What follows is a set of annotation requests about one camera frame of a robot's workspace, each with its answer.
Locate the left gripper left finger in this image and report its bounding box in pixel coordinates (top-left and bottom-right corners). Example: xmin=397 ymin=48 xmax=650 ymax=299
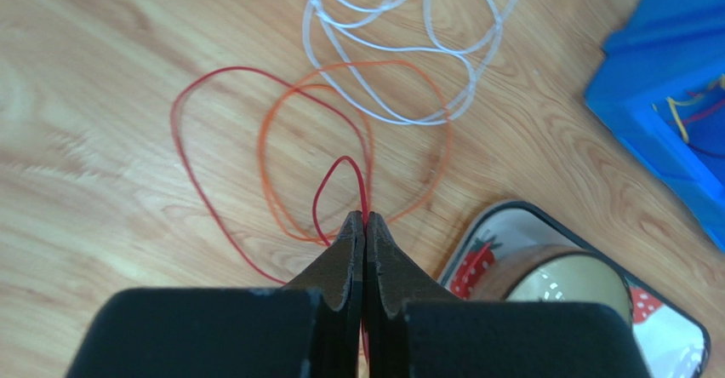
xmin=67 ymin=211 xmax=365 ymax=377

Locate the beige cable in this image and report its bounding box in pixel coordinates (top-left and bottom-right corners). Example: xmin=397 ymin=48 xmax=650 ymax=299
xmin=651 ymin=74 xmax=725 ymax=145

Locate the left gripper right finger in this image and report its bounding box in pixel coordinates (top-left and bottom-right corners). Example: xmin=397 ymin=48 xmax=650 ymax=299
xmin=365 ymin=213 xmax=648 ymax=377

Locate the strawberry print tray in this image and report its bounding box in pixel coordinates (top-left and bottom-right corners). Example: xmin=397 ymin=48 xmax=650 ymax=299
xmin=438 ymin=200 xmax=711 ymax=377

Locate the orange cable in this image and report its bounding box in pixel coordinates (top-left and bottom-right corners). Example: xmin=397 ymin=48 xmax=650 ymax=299
xmin=257 ymin=60 xmax=454 ymax=243

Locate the left blue plastic bin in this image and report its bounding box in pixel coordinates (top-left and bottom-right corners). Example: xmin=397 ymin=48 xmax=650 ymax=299
xmin=585 ymin=0 xmax=724 ymax=248

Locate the white cable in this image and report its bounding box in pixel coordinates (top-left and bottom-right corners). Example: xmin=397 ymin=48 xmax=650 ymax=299
xmin=293 ymin=0 xmax=534 ymax=126

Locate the beige ceramic bowl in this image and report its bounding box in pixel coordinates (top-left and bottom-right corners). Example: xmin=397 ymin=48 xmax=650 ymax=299
xmin=470 ymin=244 xmax=633 ymax=327

